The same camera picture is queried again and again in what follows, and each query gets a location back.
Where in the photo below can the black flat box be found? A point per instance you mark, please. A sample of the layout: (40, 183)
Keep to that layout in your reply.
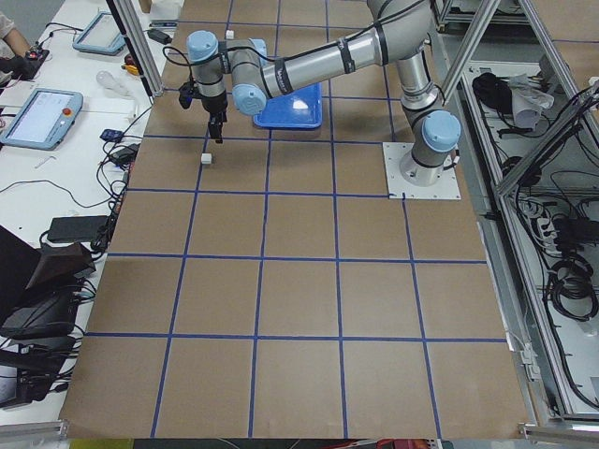
(76, 228)

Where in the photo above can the aluminium frame post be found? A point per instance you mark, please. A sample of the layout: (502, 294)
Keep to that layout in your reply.
(127, 20)

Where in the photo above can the black laptop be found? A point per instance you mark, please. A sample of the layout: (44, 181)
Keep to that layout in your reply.
(27, 274)

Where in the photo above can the teach pendant tablet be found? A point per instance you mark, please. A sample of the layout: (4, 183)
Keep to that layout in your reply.
(101, 36)
(44, 120)

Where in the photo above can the small blue device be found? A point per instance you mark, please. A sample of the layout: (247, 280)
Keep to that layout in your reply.
(112, 135)

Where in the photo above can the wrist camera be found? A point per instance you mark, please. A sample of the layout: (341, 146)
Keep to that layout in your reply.
(186, 94)

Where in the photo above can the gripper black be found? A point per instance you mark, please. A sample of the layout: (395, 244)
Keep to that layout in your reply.
(214, 106)

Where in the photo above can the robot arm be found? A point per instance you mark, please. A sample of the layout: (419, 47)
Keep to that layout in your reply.
(240, 71)

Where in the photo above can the black power adapter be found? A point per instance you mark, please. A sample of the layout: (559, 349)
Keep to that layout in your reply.
(159, 36)

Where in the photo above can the far teach pendant tablet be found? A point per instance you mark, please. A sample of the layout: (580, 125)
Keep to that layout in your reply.
(101, 36)

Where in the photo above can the blue plastic tray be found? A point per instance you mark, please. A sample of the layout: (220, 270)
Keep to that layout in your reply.
(300, 110)

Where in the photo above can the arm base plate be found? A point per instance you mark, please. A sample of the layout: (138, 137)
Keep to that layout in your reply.
(406, 179)

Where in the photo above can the near teach pendant tablet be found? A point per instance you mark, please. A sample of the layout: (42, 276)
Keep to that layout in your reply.
(44, 120)

